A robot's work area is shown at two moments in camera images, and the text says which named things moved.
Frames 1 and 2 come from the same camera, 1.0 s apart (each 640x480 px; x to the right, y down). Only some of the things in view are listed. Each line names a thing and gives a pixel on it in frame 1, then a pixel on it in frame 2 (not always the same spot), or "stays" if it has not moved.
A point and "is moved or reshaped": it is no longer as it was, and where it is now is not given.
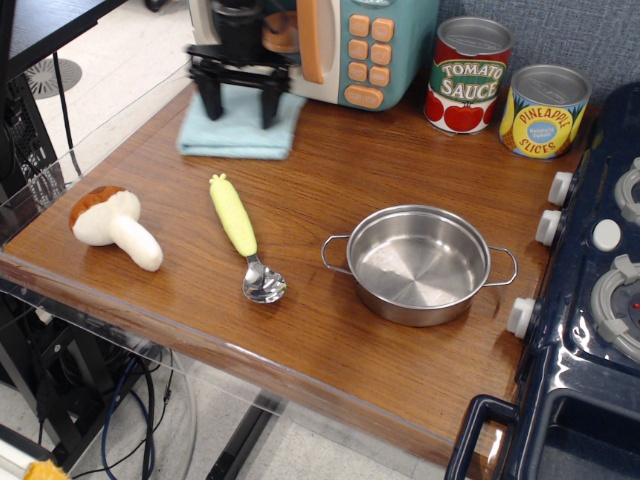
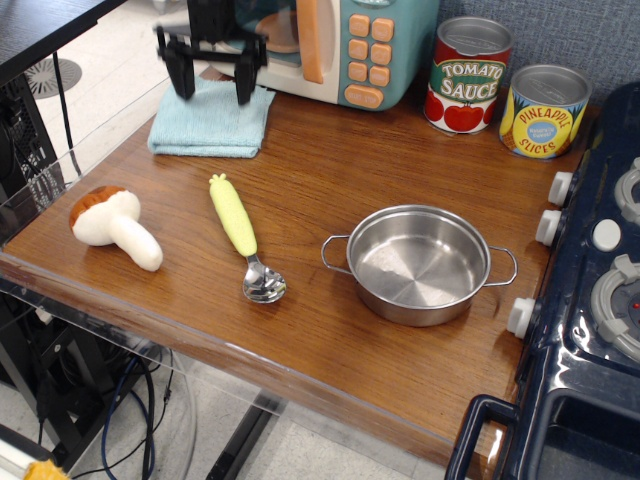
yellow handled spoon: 261,284 stays
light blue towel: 239,132 is moved or reshaped
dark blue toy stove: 576,396 stays
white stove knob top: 560,187 stays
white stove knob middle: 547,227 stays
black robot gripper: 238,53 → 213,29
